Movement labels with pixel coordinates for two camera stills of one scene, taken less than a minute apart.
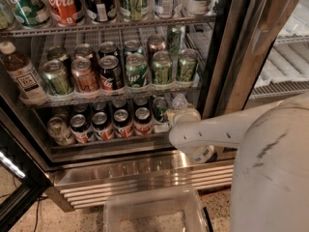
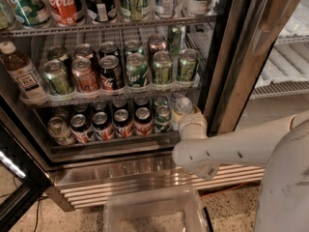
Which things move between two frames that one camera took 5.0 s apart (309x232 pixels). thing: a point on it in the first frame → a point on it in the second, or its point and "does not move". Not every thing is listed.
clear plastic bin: x=165 y=210 does not move
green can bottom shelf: x=159 y=109 → x=163 y=115
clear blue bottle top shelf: x=165 y=0 does not move
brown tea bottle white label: x=28 y=84 does not move
